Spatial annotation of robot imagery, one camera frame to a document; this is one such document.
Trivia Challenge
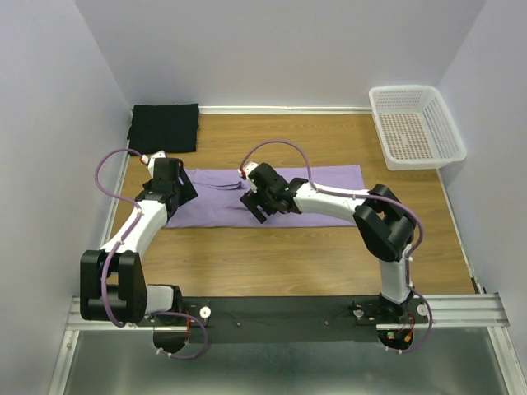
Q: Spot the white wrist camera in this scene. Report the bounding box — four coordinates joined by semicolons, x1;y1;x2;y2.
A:
139;151;167;177
238;161;259;180

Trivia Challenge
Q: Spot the aluminium frame rail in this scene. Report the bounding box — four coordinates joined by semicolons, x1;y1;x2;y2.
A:
50;274;517;394

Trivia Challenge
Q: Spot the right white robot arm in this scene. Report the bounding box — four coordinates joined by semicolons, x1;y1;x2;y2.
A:
238;161;424;323

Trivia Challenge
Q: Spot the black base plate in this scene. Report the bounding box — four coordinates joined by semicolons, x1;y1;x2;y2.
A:
147;295;430;356

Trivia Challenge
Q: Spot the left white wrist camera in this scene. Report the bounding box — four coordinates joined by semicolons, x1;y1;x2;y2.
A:
139;151;167;177

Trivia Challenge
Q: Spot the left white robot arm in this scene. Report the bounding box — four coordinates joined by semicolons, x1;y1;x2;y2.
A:
80;153;198;328

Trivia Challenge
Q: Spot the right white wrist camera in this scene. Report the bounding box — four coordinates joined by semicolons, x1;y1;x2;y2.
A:
238;161;259;180

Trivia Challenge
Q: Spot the purple t shirt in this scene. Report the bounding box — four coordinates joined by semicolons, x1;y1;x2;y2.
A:
165;165;365;229

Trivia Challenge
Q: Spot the white plastic basket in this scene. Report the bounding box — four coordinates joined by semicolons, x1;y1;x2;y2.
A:
369;85;467;171

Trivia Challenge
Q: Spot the folded black t shirt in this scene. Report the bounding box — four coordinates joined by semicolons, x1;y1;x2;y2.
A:
127;104;199;154

